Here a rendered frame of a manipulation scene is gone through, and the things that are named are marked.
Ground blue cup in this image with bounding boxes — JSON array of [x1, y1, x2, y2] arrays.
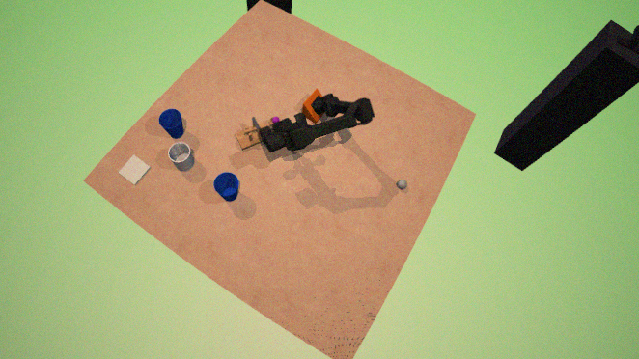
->
[[159, 108, 184, 139], [213, 172, 239, 201]]

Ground beige flat square tile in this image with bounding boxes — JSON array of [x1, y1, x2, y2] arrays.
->
[[119, 155, 151, 185]]

